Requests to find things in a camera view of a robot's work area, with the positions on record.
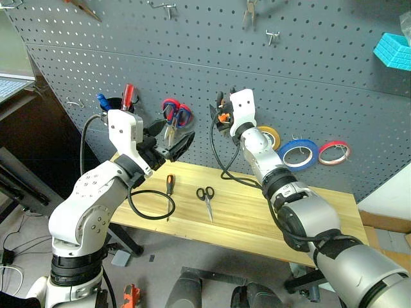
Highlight grey metal pegboard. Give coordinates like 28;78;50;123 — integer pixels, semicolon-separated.
0;0;411;203

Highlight dark rounded shape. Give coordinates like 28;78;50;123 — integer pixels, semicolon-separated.
164;266;204;308
231;281;284;308

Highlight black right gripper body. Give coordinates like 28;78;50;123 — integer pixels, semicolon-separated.
215;107;239;137

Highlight yellow tape roll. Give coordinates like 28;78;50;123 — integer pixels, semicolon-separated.
256;125;281;151

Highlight orange handled tool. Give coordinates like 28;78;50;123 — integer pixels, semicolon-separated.
63;0;103;23

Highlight blue tape roll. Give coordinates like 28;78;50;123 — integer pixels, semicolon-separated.
277;139;320;169

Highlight teal plastic basket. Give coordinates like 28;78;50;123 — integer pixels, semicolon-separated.
372;32;411;72

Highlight black round tool holder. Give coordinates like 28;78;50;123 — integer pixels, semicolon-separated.
100;92;141;114

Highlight dark brown desk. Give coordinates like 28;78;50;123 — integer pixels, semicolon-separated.
0;74;101;216

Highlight orange black screwdriver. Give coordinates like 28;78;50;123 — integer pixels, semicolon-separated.
165;174;176;222

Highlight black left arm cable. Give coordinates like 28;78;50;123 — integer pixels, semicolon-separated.
79;114;176;221

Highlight white floor cable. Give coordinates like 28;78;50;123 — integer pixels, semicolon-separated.
0;264;26;291

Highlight silver laptop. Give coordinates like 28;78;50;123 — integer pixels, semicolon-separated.
0;73;36;105

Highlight red blue handled pliers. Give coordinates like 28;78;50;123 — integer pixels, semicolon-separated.
161;98;194;146

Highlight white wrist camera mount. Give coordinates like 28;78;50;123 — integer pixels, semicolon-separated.
107;108;154;178
229;89;258;133

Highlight grey metal pliers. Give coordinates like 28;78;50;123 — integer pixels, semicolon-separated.
241;0;258;31

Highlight clear plastic bag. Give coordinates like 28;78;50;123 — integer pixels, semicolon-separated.
399;10;411;37

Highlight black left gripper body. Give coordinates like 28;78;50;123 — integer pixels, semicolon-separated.
136;128;170;171

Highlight grey floor block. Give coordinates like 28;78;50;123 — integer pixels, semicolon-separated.
110;250;131;268

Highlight black handled scissors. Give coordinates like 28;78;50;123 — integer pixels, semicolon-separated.
196;186;215;224

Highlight red handled screwdriver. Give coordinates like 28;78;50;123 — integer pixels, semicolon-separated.
121;83;136;112

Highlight black table leg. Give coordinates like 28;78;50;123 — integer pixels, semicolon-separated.
107;223;144;257
283;262;326;301

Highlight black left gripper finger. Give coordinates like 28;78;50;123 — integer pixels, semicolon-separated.
143;118;168;137
166;130;197;163

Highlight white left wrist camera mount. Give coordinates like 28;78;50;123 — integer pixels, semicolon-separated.
107;108;154;178

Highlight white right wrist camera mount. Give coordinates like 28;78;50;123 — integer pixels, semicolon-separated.
229;89;258;133

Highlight brown cardboard box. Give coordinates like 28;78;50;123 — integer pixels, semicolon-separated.
357;208;411;274

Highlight black floor cable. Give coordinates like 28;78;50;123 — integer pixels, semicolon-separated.
0;214;53;267

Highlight red tape roll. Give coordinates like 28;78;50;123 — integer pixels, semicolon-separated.
318;139;352;166

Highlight orange black floor tool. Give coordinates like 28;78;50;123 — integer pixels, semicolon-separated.
123;283;141;308

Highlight white board panel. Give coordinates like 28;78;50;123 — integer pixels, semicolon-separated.
356;164;411;213

